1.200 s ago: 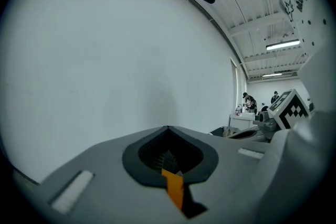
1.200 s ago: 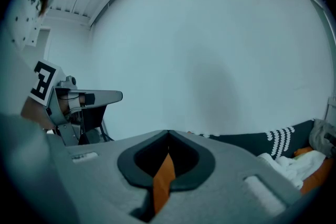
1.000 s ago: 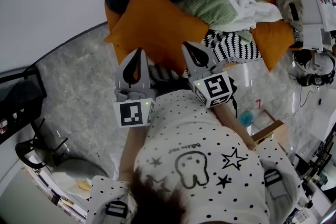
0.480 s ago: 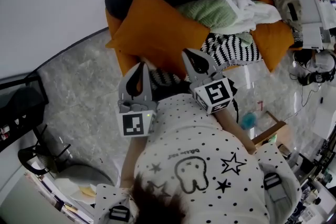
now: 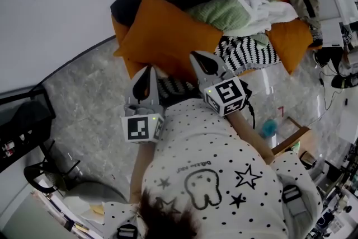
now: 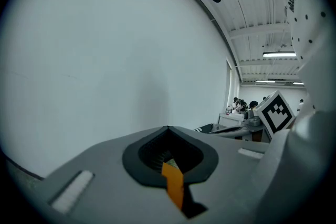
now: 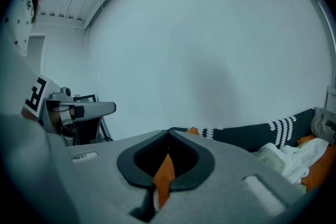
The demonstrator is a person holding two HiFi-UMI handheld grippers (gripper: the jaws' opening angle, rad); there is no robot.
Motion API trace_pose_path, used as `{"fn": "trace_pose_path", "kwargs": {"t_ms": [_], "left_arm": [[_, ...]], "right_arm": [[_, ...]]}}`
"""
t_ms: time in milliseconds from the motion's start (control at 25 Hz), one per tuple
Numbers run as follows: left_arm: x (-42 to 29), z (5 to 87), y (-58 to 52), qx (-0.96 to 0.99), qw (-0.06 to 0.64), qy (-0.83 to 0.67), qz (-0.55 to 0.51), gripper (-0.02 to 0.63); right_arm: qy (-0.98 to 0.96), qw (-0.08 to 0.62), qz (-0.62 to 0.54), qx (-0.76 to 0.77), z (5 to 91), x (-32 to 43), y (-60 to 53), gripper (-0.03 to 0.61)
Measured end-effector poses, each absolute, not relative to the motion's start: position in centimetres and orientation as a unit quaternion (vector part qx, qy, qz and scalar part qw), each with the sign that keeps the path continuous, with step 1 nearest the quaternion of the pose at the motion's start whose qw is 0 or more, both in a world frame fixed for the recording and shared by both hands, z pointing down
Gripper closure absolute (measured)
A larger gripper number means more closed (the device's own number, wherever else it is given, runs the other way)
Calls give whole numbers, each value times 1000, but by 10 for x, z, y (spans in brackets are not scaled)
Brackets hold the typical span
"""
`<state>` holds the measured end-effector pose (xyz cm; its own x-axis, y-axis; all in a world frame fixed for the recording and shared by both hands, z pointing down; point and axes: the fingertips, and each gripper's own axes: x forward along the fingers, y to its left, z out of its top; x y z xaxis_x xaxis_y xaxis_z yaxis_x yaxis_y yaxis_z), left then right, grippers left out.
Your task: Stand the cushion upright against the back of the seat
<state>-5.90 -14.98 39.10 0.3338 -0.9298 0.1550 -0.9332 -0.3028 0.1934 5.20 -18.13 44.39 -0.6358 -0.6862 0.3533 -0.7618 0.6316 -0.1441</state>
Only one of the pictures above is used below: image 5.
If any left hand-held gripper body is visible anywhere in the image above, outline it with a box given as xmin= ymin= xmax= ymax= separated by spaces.
xmin=121 ymin=105 xmax=166 ymax=145

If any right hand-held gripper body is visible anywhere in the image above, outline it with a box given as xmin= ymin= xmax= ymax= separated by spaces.
xmin=200 ymin=74 xmax=249 ymax=118

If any large orange cushion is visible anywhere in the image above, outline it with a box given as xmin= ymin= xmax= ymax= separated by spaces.
xmin=113 ymin=0 xmax=224 ymax=85

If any small orange cushion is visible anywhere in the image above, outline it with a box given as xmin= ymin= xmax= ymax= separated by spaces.
xmin=265 ymin=19 xmax=314 ymax=76

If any person's right forearm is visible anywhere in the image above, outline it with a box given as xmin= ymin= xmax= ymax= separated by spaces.
xmin=225 ymin=109 xmax=276 ymax=166

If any person's left forearm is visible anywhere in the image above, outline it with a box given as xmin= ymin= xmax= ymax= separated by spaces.
xmin=128 ymin=141 xmax=157 ymax=205

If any pale green cloth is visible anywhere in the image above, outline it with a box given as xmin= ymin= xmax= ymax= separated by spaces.
xmin=250 ymin=33 xmax=269 ymax=48

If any person's spotted white shirt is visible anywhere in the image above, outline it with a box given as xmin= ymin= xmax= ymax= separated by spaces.
xmin=102 ymin=97 xmax=322 ymax=239

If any teal fluffy slipper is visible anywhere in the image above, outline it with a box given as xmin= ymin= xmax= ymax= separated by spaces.
xmin=261 ymin=119 xmax=279 ymax=138

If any green knitted blanket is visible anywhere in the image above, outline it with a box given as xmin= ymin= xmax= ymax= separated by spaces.
xmin=186 ymin=0 xmax=251 ymax=31

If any grey round pouf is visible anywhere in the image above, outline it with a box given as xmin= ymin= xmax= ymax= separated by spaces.
xmin=63 ymin=180 xmax=129 ymax=233

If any white fluffy blanket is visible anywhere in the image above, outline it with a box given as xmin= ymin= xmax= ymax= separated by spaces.
xmin=223 ymin=0 xmax=299 ymax=37

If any round wooden table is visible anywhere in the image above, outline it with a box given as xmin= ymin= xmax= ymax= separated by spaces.
xmin=271 ymin=116 xmax=317 ymax=171

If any white egg-shaped plush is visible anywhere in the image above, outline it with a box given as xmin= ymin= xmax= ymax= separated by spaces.
xmin=63 ymin=195 xmax=106 ymax=219

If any black metal chair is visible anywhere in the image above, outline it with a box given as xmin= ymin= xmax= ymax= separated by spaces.
xmin=23 ymin=139 xmax=82 ymax=195

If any black kettle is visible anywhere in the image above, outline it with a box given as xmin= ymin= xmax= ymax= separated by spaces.
xmin=299 ymin=150 xmax=318 ymax=170

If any black glass cabinet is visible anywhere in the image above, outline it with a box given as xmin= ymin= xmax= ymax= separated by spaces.
xmin=0 ymin=83 xmax=56 ymax=174

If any white desk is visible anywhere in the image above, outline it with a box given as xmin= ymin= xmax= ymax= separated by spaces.
xmin=312 ymin=0 xmax=358 ymax=48

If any white side counter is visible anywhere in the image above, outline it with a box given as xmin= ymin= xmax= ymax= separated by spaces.
xmin=0 ymin=190 xmax=104 ymax=239

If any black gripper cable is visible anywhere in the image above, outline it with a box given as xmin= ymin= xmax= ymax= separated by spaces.
xmin=243 ymin=86 xmax=257 ymax=129

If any person's left shoulder strap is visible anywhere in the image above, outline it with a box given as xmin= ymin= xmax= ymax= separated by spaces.
xmin=116 ymin=223 xmax=140 ymax=239

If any person's shoulder strap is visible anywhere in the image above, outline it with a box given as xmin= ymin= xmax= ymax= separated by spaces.
xmin=281 ymin=184 xmax=308 ymax=218
xmin=116 ymin=223 xmax=140 ymax=239

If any person's right shoulder strap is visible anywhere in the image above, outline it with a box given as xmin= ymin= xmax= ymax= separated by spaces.
xmin=281 ymin=184 xmax=308 ymax=218

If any dark shelf frame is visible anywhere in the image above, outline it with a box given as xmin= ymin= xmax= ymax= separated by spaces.
xmin=307 ymin=159 xmax=358 ymax=239

